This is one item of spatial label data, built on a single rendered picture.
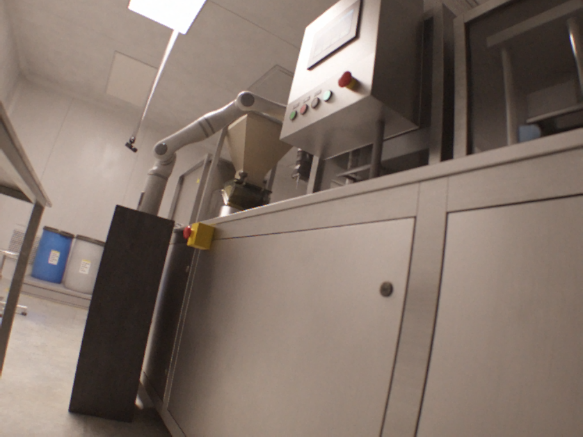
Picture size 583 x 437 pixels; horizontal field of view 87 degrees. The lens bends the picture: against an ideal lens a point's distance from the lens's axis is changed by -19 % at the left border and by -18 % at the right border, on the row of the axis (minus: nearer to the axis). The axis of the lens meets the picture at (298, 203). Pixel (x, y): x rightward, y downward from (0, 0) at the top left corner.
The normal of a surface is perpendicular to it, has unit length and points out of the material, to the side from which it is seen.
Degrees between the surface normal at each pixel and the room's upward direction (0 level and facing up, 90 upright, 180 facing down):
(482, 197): 90
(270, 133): 118
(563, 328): 90
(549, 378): 90
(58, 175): 90
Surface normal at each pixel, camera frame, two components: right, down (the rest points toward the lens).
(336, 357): -0.81, -0.30
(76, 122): 0.55, -0.12
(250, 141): 0.40, 0.33
